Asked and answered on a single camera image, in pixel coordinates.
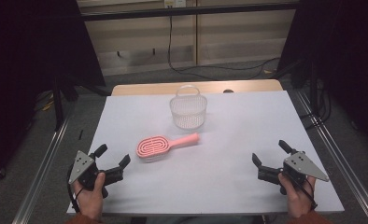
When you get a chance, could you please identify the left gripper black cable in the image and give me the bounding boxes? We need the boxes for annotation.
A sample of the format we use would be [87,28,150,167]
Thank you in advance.
[66,166,81,214]

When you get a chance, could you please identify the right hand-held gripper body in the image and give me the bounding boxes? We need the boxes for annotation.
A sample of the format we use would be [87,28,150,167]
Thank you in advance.
[257,151,330,185]

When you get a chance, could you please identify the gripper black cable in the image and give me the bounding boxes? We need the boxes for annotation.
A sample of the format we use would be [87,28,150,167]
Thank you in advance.
[66,166,81,214]
[292,176,318,211]

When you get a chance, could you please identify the white plastic basket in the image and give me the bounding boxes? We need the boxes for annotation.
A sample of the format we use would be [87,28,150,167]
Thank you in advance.
[169,84,208,131]

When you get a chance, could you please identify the long black floor cable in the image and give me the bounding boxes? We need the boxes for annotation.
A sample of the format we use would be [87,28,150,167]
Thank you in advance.
[167,14,281,81]

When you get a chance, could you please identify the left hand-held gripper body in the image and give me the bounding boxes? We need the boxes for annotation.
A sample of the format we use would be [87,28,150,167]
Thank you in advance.
[68,150,124,199]

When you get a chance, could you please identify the metal floor rail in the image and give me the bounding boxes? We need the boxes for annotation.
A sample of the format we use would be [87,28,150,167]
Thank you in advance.
[11,115,72,224]
[295,90,368,224]

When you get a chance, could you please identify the wooden table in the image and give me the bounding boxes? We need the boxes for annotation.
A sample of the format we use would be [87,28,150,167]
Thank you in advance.
[110,78,284,97]

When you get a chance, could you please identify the person's lap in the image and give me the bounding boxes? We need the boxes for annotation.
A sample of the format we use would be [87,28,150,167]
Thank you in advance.
[143,216,264,224]

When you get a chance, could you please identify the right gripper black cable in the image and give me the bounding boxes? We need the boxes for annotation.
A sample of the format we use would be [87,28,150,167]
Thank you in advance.
[292,176,318,211]

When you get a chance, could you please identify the person's right hand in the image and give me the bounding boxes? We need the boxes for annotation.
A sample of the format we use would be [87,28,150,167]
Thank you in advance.
[278,173,317,218]

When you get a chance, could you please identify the white wall socket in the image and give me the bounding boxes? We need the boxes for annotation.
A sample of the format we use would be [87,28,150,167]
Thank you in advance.
[163,0,187,8]

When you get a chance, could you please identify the bundle of black floor cables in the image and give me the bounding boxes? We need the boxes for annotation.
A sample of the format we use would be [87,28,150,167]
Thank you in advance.
[299,81,333,130]

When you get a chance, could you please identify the pink hairbrush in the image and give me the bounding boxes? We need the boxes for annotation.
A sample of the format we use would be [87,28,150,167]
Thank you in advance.
[135,133,201,163]

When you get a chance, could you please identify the black horizontal bar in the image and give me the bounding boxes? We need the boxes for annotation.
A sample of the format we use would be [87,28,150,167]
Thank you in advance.
[78,2,300,22]

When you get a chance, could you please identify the black metal stand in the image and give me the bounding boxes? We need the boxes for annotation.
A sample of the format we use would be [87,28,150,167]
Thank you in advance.
[51,73,65,131]

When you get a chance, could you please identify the black curtain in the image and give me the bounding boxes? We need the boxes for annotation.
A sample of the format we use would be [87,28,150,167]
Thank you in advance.
[276,0,368,153]
[0,0,106,188]

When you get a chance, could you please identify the person's left hand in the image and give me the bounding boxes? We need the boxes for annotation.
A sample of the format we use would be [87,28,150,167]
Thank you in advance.
[73,172,106,221]

